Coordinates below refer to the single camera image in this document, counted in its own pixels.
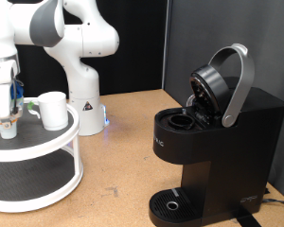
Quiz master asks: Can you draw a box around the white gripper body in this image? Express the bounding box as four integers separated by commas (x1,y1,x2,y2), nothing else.
0,82,16,120

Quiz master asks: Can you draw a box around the white coffee pod orange lid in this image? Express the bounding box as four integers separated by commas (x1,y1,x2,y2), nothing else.
0,117,19,140

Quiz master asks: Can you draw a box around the black Keurig coffee maker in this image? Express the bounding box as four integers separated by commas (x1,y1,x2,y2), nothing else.
188,63,231,127

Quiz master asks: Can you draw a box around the black Keurig coffee machine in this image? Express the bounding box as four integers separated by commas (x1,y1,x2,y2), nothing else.
148,75,284,227

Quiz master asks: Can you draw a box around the white two-tier turntable shelf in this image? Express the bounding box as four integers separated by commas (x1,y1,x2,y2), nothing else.
0,96,84,214

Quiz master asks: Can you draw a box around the white ceramic mug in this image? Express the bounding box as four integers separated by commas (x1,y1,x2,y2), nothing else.
27,91,69,131

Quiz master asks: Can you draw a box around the black drip tray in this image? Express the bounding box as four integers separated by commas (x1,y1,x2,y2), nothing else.
148,187,203,227

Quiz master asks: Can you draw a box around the braided power cable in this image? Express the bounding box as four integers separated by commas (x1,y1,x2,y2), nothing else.
261,197,284,209

